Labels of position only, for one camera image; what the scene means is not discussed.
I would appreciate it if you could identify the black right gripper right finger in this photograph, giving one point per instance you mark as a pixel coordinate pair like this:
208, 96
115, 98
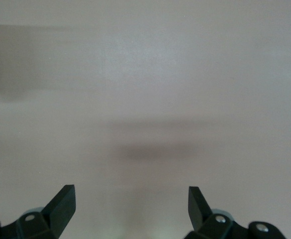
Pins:
201, 211

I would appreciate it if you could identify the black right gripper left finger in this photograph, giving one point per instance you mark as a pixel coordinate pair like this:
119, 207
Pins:
60, 211

